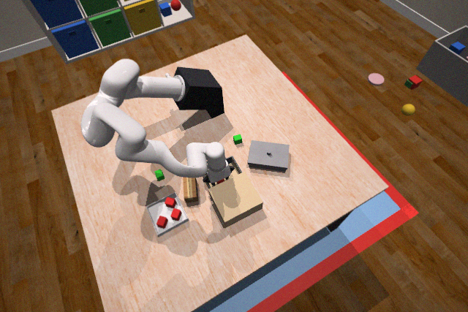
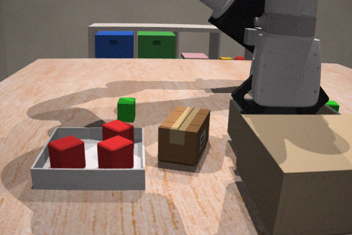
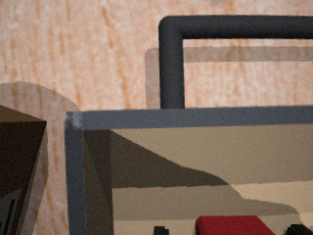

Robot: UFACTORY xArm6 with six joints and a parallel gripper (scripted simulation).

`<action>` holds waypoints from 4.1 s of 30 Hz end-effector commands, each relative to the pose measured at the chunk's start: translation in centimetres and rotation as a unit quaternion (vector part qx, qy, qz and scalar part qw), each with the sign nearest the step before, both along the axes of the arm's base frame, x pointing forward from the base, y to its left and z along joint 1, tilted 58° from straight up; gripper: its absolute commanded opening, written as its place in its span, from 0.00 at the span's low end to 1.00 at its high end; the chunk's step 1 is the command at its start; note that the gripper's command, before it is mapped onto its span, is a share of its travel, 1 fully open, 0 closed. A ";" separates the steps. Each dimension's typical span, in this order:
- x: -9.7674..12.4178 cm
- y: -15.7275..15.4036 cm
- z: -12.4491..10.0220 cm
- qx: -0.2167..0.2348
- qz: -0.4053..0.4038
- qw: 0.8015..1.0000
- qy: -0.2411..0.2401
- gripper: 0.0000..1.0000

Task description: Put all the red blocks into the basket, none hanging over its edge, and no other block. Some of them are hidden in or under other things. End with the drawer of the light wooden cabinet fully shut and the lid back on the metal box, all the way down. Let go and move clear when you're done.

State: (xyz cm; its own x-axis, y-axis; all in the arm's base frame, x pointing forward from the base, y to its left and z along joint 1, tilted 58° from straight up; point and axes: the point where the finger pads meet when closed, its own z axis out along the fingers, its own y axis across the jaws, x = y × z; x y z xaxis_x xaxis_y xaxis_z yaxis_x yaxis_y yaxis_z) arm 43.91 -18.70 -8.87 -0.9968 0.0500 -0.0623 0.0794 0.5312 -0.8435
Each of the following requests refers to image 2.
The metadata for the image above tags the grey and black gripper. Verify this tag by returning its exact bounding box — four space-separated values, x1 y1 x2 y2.
231 31 329 114

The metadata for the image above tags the brown cardboard box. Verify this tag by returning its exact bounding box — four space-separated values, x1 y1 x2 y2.
158 106 210 167

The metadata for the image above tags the red block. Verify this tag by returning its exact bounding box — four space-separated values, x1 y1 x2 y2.
97 135 134 168
48 135 86 168
102 120 134 142

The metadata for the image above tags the green block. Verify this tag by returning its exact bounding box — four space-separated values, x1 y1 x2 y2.
117 97 135 122
326 101 339 112

